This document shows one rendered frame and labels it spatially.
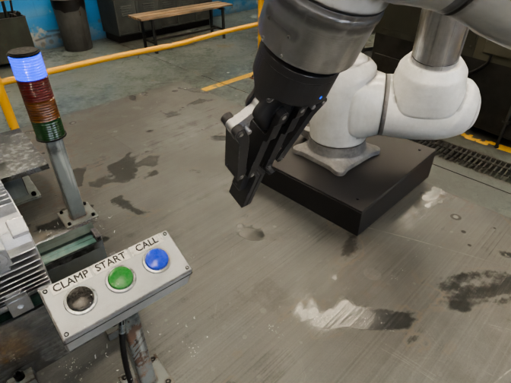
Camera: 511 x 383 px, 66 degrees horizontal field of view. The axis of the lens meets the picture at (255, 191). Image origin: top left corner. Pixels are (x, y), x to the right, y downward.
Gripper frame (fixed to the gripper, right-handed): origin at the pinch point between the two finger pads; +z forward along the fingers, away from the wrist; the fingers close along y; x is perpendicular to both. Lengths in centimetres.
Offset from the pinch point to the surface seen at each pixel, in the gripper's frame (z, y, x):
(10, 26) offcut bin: 268, -66, -414
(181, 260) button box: 10.5, 9.0, 1.5
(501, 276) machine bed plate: 24, -52, 35
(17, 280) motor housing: 20.8, 26.7, -10.9
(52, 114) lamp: 29, 8, -47
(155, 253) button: 9.7, 11.6, -0.8
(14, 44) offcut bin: 285, -65, -407
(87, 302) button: 9.7, 21.3, 0.8
